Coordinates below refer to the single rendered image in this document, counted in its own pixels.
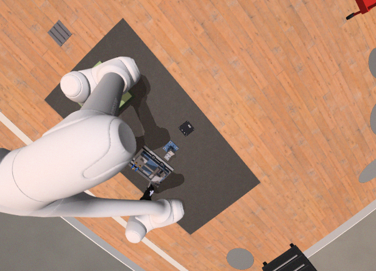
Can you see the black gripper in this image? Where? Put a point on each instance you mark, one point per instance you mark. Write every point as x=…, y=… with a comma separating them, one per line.
x=148, y=193

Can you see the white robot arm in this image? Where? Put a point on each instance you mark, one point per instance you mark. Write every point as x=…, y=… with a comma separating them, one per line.
x=48, y=177

